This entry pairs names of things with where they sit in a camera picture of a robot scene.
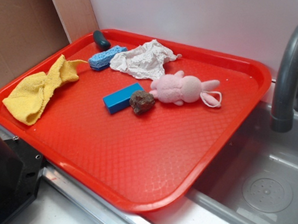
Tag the red plastic tray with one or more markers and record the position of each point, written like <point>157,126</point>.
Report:
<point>139,163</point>

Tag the brown rock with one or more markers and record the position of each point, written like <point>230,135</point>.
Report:
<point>141,102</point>

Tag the blue sponge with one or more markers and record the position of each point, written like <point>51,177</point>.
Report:
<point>102,60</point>

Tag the brown cardboard panel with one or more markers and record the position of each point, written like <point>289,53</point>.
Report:
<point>30,31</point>

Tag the grey faucet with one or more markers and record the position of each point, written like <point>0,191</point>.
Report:
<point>285,97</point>

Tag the blue rectangular block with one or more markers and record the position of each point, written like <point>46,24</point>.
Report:
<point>119,100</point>

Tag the dark green pickle toy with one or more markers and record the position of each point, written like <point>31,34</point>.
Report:
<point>101,41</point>

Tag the white crumpled cloth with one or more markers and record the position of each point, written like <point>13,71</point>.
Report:
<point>144,62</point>

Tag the pink plush bunny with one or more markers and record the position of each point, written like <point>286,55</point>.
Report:
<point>180,89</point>

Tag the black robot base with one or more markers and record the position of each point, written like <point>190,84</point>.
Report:
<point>20,171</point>

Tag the grey plastic sink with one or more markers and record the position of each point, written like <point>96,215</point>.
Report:
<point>254,178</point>

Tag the yellow knitted cloth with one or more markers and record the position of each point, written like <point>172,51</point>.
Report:
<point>28,100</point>

